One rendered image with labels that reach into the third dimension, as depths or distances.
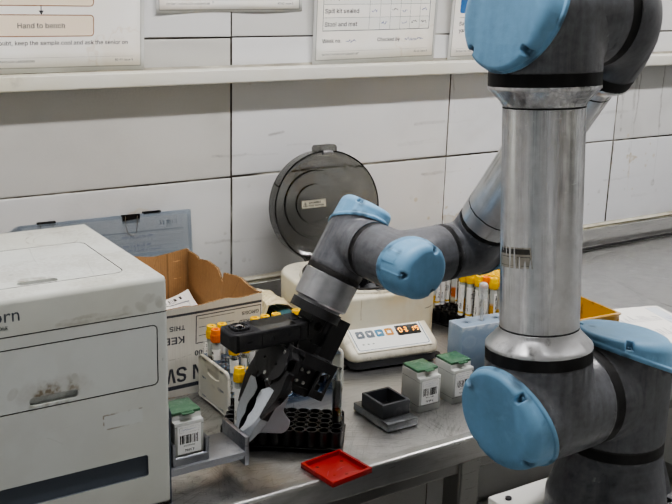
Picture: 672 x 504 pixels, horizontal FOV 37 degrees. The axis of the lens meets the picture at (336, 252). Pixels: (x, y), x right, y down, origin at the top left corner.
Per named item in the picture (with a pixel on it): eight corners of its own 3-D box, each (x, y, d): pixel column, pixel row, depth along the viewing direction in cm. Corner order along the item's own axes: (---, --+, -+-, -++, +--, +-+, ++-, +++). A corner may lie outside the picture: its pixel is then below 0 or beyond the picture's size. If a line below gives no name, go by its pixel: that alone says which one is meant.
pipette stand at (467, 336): (464, 389, 163) (468, 331, 160) (440, 373, 169) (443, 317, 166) (514, 379, 168) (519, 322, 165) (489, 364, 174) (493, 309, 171)
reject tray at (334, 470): (332, 488, 131) (333, 482, 131) (300, 468, 136) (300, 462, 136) (372, 472, 135) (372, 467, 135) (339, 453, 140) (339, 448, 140)
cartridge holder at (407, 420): (387, 433, 147) (388, 410, 146) (353, 410, 154) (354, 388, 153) (417, 425, 150) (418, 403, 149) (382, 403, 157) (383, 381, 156)
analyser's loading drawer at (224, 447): (97, 504, 122) (96, 465, 120) (79, 481, 127) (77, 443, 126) (249, 464, 133) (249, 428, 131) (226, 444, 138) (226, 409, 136)
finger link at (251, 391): (265, 454, 138) (296, 393, 138) (232, 442, 134) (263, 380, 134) (255, 445, 140) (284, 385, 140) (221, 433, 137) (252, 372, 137)
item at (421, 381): (418, 413, 154) (420, 372, 152) (400, 402, 158) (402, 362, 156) (439, 408, 156) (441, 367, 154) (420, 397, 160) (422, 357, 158)
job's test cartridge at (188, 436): (175, 465, 128) (174, 419, 126) (160, 450, 131) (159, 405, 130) (204, 458, 130) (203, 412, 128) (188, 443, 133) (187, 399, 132)
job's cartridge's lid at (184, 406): (174, 420, 126) (174, 416, 126) (159, 406, 130) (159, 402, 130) (203, 413, 128) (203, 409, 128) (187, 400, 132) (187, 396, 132)
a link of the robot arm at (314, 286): (327, 274, 131) (295, 258, 138) (311, 305, 131) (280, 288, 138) (367, 294, 136) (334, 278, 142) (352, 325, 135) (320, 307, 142)
